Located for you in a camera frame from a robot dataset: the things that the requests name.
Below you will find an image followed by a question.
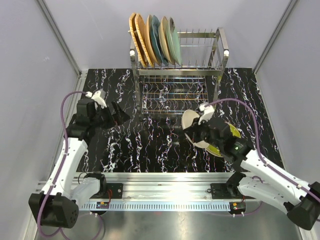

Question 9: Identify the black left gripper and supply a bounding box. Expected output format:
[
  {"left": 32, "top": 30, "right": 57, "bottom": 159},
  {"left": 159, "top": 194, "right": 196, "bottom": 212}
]
[{"left": 90, "top": 100, "right": 131, "bottom": 130}]

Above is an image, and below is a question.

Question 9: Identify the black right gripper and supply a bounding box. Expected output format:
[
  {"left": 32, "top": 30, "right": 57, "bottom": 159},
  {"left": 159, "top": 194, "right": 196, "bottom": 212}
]
[{"left": 183, "top": 116, "right": 223, "bottom": 151}]

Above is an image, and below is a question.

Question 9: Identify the yellow green dotted plate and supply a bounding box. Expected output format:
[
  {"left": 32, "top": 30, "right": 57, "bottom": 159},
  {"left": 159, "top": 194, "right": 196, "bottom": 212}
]
[{"left": 205, "top": 123, "right": 242, "bottom": 158}]

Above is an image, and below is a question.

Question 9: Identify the woven bamboo tray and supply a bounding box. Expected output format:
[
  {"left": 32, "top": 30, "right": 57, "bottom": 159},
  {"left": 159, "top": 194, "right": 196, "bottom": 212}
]
[
  {"left": 129, "top": 12, "right": 148, "bottom": 67},
  {"left": 134, "top": 13, "right": 155, "bottom": 68}
]

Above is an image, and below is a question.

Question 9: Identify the teal scalloped plate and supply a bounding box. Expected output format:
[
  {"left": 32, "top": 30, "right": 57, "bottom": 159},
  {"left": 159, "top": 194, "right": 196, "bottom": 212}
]
[{"left": 151, "top": 15, "right": 169, "bottom": 67}]

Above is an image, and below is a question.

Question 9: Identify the pale green bottom plate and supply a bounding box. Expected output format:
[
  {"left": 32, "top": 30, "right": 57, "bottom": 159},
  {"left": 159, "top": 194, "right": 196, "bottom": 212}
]
[{"left": 166, "top": 17, "right": 182, "bottom": 66}]

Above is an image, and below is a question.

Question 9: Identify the cream yellow bird plate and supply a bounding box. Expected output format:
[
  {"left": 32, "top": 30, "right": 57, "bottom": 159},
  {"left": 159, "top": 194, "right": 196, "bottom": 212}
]
[{"left": 158, "top": 16, "right": 175, "bottom": 65}]

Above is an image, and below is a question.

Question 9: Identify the cream bird painted plate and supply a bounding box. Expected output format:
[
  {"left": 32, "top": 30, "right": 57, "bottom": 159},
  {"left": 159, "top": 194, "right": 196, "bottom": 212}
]
[{"left": 145, "top": 14, "right": 161, "bottom": 67}]

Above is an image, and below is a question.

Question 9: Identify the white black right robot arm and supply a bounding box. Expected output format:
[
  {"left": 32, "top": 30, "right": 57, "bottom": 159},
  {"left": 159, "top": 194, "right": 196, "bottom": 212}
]
[{"left": 181, "top": 116, "right": 320, "bottom": 230}]

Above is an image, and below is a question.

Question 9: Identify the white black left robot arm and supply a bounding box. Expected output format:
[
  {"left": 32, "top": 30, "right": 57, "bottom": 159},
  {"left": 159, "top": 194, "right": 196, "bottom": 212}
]
[{"left": 28, "top": 98, "right": 131, "bottom": 229}]

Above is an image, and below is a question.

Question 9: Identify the stainless steel dish rack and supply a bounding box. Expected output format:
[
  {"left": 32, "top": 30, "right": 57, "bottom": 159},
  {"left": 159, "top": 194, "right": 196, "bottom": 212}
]
[{"left": 130, "top": 27, "right": 230, "bottom": 118}]

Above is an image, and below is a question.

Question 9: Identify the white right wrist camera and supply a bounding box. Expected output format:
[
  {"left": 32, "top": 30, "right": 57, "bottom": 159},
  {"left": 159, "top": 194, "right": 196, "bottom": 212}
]
[{"left": 198, "top": 102, "right": 215, "bottom": 125}]

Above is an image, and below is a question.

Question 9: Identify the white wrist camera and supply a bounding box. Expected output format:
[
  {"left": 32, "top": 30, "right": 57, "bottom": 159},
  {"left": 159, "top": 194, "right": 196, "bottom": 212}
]
[
  {"left": 198, "top": 102, "right": 215, "bottom": 125},
  {"left": 85, "top": 89, "right": 107, "bottom": 109}
]

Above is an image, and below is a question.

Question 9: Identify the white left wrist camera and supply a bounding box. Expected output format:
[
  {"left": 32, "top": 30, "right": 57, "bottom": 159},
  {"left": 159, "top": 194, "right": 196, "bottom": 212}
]
[{"left": 85, "top": 89, "right": 107, "bottom": 109}]

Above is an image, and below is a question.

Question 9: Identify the white slotted cable duct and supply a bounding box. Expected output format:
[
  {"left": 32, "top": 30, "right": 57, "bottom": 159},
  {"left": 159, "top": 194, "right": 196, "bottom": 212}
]
[{"left": 80, "top": 201, "right": 230, "bottom": 212}]

